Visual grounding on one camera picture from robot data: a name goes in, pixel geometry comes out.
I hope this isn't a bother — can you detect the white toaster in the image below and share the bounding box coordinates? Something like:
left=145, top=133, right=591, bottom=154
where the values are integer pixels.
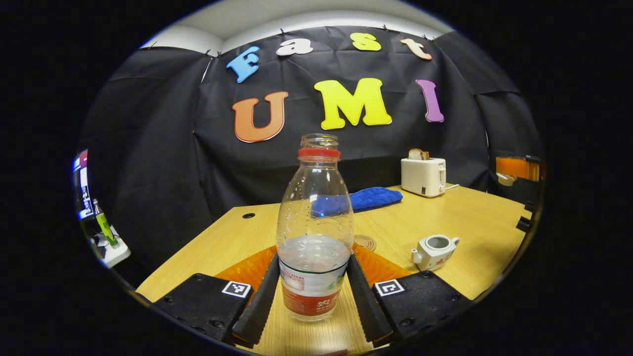
left=401, top=157, right=447, bottom=198

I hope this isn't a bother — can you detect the black backdrop cloth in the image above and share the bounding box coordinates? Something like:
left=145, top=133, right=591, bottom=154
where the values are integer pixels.
left=77, top=26, right=544, bottom=277

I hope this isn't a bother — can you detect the computer monitor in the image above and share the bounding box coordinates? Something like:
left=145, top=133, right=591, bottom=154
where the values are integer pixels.
left=73, top=150, right=94, bottom=220

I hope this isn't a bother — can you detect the clear plastic water bottle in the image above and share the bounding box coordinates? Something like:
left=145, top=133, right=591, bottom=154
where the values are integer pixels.
left=276, top=133, right=355, bottom=322

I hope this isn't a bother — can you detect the green bottle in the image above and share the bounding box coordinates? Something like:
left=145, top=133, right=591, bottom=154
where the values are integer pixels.
left=92, top=199, right=119, bottom=248

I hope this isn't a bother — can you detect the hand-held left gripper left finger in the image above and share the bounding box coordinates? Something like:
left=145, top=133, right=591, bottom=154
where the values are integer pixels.
left=148, top=246, right=281, bottom=349

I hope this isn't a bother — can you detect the white floral teacup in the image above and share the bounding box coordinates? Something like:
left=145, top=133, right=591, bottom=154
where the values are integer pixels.
left=411, top=234, right=460, bottom=271

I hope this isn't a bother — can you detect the blue folded towel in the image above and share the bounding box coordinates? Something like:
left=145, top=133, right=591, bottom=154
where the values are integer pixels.
left=312, top=186, right=404, bottom=218

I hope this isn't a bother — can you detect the white side table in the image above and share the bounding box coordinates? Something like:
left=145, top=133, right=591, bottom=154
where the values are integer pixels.
left=91, top=225, right=132, bottom=269

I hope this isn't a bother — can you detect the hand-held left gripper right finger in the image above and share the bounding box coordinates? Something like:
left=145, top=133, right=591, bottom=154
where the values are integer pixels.
left=348, top=243, right=473, bottom=347

